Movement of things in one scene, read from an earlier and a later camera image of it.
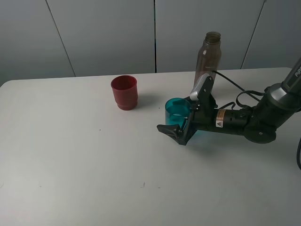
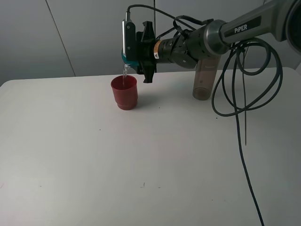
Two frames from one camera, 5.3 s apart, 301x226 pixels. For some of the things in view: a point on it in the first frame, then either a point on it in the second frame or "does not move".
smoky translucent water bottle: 209,57 does not move
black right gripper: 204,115 -> 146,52
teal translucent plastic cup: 177,111 -> 127,61
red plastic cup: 125,90 does not move
